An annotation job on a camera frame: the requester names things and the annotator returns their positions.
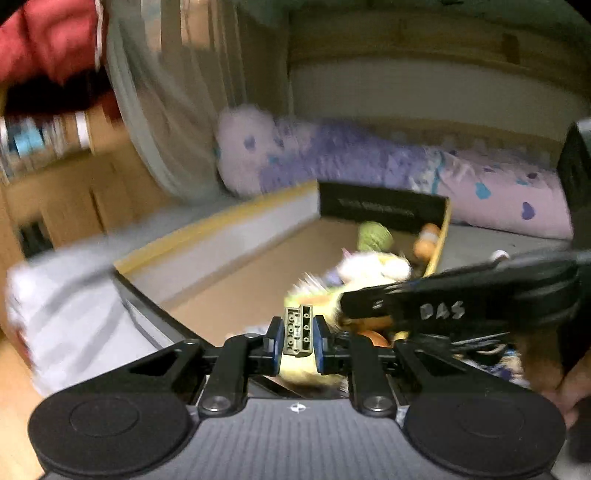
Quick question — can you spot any olive green toy brick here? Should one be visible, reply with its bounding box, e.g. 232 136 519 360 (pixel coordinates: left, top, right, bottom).
283 305 312 357

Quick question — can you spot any grey mosquito net curtain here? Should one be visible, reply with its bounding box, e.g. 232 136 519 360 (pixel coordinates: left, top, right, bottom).
106 1 245 203

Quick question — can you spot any yellow plush toy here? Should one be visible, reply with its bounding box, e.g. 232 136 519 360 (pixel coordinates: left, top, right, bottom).
280 251 412 388

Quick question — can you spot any purple heart-pattern rolled quilt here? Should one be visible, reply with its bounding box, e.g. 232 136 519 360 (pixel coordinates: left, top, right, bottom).
216 105 573 240

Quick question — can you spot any green knitted ball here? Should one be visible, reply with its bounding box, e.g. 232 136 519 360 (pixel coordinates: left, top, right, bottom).
356 221 394 252

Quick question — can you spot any red down jacket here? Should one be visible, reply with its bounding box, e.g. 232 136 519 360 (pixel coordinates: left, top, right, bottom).
1 1 120 120

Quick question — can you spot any wooden bed frame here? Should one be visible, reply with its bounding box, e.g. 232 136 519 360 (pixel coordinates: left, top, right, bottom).
0 0 591 480

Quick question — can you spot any orange ball in box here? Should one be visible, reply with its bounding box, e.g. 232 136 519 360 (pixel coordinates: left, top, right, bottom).
413 223 441 264

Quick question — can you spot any grey bed sheet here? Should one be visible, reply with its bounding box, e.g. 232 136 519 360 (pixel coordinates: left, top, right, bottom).
6 195 239 396

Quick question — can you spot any yellow cardboard box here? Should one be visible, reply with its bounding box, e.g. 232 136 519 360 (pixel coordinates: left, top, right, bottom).
114 182 452 348

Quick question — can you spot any person's right hand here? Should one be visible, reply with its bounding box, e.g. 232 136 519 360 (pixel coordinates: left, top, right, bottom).
542 352 591 428

